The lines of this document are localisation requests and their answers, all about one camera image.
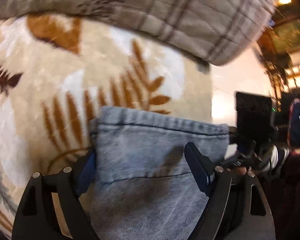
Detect blue denim pants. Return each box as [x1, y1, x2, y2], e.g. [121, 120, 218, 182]
[90, 107, 229, 239]

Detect person's hand with gripper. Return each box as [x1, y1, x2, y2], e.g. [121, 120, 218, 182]
[234, 148, 273, 175]

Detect beige striped quilt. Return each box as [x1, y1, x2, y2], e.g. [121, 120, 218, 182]
[0, 0, 275, 66]

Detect cream leaf-pattern blanket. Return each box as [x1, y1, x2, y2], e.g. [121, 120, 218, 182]
[0, 14, 212, 237]

